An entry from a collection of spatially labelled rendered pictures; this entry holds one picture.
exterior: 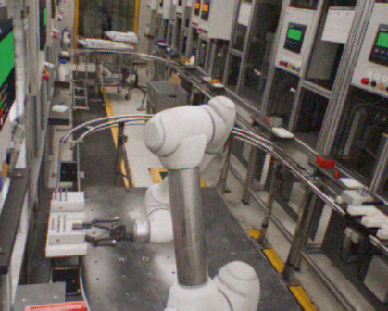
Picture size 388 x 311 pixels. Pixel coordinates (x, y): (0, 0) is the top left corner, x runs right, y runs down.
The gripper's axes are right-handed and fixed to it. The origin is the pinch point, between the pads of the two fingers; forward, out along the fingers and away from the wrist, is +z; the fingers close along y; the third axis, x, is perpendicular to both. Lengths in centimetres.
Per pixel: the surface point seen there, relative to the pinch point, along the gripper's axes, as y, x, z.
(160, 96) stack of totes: -28, -333, -99
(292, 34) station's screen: 76, -150, -152
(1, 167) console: 53, 55, 19
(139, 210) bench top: -22, -52, -32
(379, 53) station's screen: 78, -54, -153
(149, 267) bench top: -21.5, -4.6, -30.3
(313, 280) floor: -86, -63, -170
